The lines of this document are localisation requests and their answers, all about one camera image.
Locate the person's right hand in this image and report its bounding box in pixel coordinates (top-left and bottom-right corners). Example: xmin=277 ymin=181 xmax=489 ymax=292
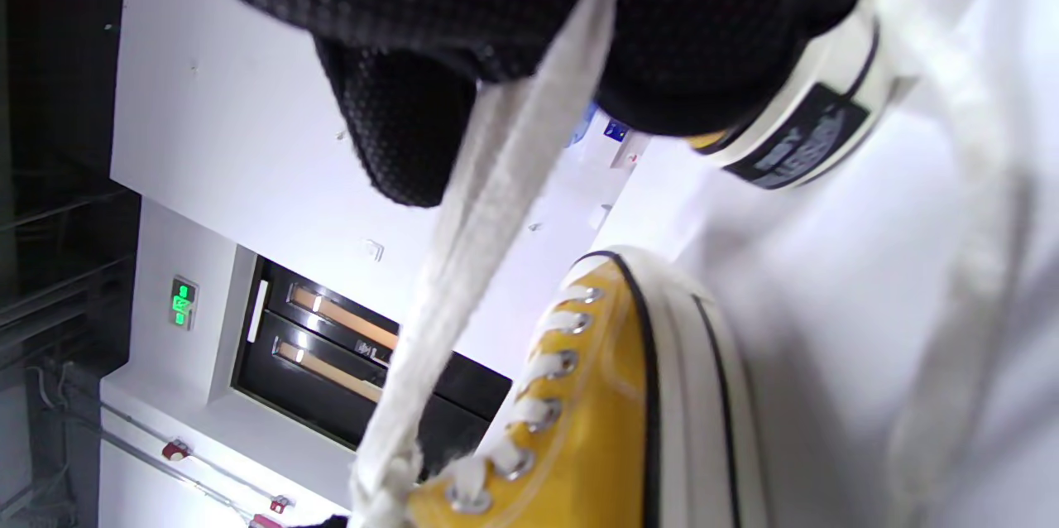
xmin=108 ymin=0 xmax=874 ymax=208

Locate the white water dispenser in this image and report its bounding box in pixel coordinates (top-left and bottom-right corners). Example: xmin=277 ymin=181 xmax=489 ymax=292
xmin=571 ymin=102 xmax=654 ymax=181

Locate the dark framed window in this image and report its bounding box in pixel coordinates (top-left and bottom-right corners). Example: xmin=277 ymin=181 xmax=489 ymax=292
xmin=211 ymin=247 xmax=514 ymax=481

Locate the green exit sign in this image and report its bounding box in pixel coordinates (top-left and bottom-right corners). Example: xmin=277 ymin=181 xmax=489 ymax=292
xmin=168 ymin=276 xmax=199 ymax=331

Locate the white pipe with red fittings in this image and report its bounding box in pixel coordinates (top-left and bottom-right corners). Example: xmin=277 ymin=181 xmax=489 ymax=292
xmin=99 ymin=400 xmax=295 ymax=528

